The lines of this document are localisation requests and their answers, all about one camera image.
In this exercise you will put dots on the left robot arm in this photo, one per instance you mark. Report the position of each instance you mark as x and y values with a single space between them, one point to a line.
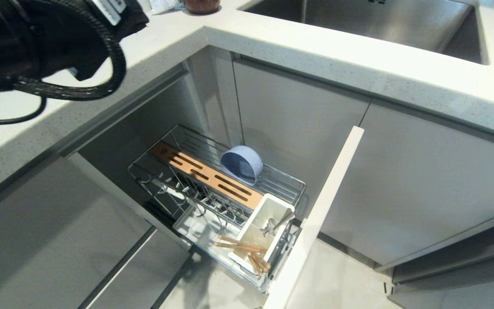
24 34

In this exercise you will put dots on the white pull-out cabinet door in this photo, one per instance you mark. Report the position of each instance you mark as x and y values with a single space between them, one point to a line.
315 223

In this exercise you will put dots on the blue bowl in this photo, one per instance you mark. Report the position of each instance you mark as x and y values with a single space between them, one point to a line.
240 165

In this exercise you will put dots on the wooden slotted knife block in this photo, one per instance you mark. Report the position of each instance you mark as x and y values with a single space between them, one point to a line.
204 174

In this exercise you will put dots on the grey cabinet door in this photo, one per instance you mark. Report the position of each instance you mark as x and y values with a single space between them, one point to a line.
298 128
418 184

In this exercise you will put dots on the metal spoon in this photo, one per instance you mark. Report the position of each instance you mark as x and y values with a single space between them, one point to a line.
277 224

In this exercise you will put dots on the white utensil holder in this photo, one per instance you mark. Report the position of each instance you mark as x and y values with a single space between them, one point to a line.
260 231

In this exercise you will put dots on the wooden chopstick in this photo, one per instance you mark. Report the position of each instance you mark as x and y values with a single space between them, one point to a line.
236 246
240 241

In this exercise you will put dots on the clear drip tray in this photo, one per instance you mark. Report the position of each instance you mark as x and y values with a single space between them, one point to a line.
204 231

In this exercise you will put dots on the brown round jar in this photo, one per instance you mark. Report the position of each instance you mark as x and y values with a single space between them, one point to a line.
202 5

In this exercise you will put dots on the grey drawer front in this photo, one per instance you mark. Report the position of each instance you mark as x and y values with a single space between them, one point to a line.
135 274

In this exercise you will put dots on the white packet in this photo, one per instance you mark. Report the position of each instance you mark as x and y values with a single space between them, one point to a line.
161 5

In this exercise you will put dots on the stainless steel sink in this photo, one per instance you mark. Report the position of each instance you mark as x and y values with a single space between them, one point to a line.
371 21

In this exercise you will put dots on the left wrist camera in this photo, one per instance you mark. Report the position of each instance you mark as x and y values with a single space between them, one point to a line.
109 8

